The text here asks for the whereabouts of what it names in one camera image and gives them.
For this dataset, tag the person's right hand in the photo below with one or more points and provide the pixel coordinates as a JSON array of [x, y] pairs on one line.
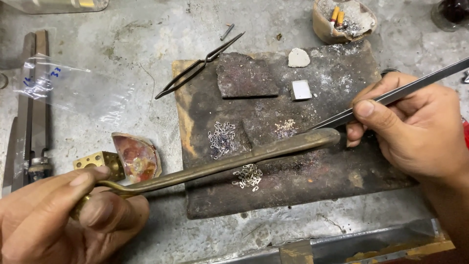
[[421, 135]]

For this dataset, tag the person's left hand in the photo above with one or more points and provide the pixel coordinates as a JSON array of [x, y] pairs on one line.
[[40, 220]]

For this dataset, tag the long steel tweezers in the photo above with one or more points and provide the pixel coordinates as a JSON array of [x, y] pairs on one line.
[[421, 84]]

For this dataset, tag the brass blowtorch pipe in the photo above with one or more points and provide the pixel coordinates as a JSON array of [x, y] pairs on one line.
[[220, 165]]

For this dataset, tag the red object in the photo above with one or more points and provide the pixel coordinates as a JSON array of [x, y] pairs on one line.
[[466, 134]]

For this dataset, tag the narrow steel blade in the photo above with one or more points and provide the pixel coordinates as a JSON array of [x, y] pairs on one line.
[[9, 161]]

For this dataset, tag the brass dapping cube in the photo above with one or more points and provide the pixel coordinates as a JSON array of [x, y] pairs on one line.
[[106, 163]]

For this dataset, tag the flat steel file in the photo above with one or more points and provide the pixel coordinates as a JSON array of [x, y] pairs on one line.
[[24, 128]]

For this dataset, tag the charred soldering board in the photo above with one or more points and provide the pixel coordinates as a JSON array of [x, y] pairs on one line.
[[329, 176]]

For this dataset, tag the broken stained ceramic dish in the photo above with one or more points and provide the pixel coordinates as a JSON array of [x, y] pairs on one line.
[[137, 157]]

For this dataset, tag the metal bench tray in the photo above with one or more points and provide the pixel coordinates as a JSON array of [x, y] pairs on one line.
[[366, 244]]

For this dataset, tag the dark glass jar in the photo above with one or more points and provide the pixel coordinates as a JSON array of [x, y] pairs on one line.
[[452, 13]]

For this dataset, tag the small white square block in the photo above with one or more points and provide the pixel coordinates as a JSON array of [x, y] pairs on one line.
[[301, 90]]

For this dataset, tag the clear plastic bag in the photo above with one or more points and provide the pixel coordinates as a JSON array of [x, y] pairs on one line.
[[73, 91]]

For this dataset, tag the heap of tiny solder grains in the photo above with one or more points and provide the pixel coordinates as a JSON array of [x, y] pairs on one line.
[[285, 127]]

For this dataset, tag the clay ash bowl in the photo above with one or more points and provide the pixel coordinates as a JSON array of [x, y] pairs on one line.
[[326, 31]]

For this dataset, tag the cigarette butt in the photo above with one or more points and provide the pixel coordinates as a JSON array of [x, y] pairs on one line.
[[334, 15], [340, 18]]

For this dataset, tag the white chalky lump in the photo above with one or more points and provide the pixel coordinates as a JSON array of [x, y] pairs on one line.
[[298, 58]]

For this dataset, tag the pile of bright silver links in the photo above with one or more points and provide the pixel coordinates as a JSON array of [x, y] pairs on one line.
[[249, 178]]

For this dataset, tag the dark stone slab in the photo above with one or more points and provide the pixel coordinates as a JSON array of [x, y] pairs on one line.
[[245, 75]]

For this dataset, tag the pile of darkened silver links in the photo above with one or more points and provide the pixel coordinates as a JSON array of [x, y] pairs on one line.
[[221, 139]]

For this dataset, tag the clear plastic container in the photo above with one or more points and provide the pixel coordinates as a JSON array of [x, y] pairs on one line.
[[44, 5]]

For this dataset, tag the short metal rod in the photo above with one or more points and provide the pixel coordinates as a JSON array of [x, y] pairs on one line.
[[227, 32]]

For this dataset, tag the black cross-lock tweezers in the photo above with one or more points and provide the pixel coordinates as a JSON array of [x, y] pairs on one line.
[[206, 59]]

